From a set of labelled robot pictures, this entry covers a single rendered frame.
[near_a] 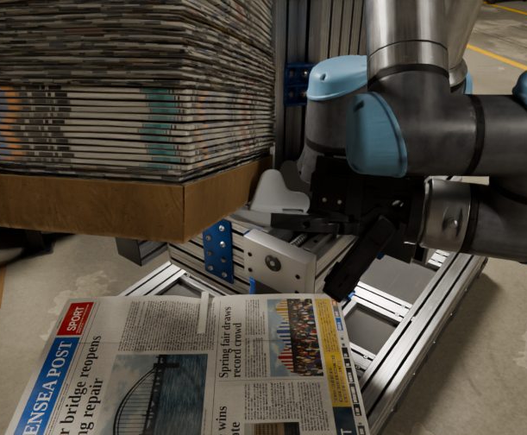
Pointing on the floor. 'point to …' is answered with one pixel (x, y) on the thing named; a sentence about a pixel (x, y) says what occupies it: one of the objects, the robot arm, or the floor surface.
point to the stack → (195, 368)
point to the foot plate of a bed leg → (38, 249)
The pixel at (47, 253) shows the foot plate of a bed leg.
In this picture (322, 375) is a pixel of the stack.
